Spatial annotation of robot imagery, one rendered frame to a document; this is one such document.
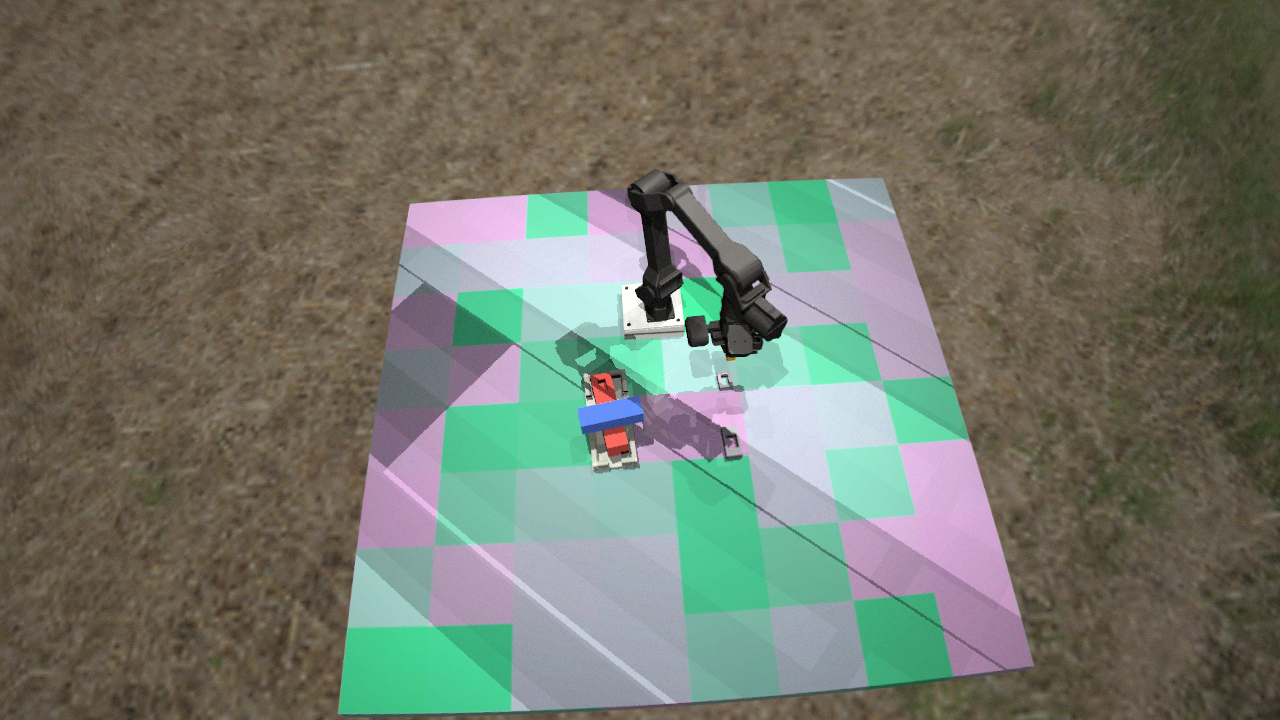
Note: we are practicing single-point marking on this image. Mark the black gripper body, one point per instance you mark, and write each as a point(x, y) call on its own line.
point(698, 330)

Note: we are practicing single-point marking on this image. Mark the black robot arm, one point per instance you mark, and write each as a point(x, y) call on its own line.
point(736, 267)

